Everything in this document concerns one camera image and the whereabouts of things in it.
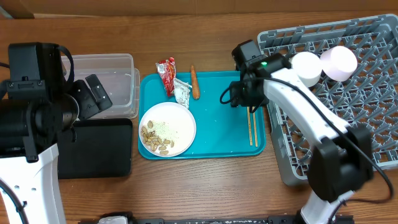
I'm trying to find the white bowl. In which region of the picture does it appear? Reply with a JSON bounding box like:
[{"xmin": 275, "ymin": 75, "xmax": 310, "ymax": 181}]
[{"xmin": 290, "ymin": 52, "xmax": 322, "ymax": 87}]

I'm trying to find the small pink plate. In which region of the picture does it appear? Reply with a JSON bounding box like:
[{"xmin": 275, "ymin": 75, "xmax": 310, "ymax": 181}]
[{"xmin": 320, "ymin": 45, "xmax": 358, "ymax": 82}]

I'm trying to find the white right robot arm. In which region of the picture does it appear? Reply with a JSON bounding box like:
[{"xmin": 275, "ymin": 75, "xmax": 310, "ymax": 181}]
[{"xmin": 225, "ymin": 40, "xmax": 394, "ymax": 223}]

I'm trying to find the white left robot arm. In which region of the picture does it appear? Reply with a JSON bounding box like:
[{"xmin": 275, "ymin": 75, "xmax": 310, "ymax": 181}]
[{"xmin": 1, "ymin": 42, "xmax": 112, "ymax": 223}]

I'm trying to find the grey dishwasher rack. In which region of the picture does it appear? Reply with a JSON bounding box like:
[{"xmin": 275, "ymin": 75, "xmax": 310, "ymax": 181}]
[{"xmin": 257, "ymin": 14, "xmax": 397, "ymax": 169}]

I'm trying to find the left wooden chopstick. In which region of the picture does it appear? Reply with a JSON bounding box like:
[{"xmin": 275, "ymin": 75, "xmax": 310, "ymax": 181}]
[{"xmin": 246, "ymin": 107, "xmax": 253, "ymax": 146}]

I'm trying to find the wooden chopstick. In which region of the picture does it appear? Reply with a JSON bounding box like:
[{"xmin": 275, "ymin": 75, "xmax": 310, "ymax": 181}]
[
  {"xmin": 246, "ymin": 107, "xmax": 253, "ymax": 146},
  {"xmin": 252, "ymin": 112, "xmax": 258, "ymax": 147}
]

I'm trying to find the clear plastic bin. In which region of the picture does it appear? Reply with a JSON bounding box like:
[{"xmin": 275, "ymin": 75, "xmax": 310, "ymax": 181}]
[{"xmin": 73, "ymin": 54, "xmax": 140, "ymax": 119}]

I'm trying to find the right wooden chopstick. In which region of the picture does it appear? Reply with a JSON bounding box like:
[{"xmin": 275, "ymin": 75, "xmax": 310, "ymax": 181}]
[{"xmin": 252, "ymin": 112, "xmax": 258, "ymax": 147}]

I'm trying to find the black plastic tray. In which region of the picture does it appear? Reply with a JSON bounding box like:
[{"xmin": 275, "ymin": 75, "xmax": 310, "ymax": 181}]
[{"xmin": 58, "ymin": 118, "xmax": 133, "ymax": 179}]

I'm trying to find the teal serving tray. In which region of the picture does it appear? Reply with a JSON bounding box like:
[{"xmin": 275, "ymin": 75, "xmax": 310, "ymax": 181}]
[{"xmin": 138, "ymin": 71, "xmax": 266, "ymax": 160}]

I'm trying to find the orange carrot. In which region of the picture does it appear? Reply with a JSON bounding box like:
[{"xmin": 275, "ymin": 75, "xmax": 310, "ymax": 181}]
[{"xmin": 190, "ymin": 65, "xmax": 200, "ymax": 100}]

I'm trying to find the peanut pile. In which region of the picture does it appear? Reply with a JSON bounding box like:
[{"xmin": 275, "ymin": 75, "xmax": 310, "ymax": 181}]
[{"xmin": 140, "ymin": 120, "xmax": 177, "ymax": 156}]

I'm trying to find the crumpled white tissue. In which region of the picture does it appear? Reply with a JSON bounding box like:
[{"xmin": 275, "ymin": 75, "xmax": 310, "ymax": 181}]
[{"xmin": 174, "ymin": 78, "xmax": 192, "ymax": 109}]

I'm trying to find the large white plate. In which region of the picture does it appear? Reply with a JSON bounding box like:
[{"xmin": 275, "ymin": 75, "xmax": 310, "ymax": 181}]
[{"xmin": 139, "ymin": 102, "xmax": 197, "ymax": 159}]

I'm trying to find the red snack wrapper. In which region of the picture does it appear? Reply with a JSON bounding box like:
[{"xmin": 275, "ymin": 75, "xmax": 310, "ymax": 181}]
[{"xmin": 155, "ymin": 57, "xmax": 176, "ymax": 97}]

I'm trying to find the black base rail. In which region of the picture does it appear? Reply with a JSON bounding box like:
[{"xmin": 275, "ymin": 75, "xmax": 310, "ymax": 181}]
[{"xmin": 77, "ymin": 211, "xmax": 355, "ymax": 224}]

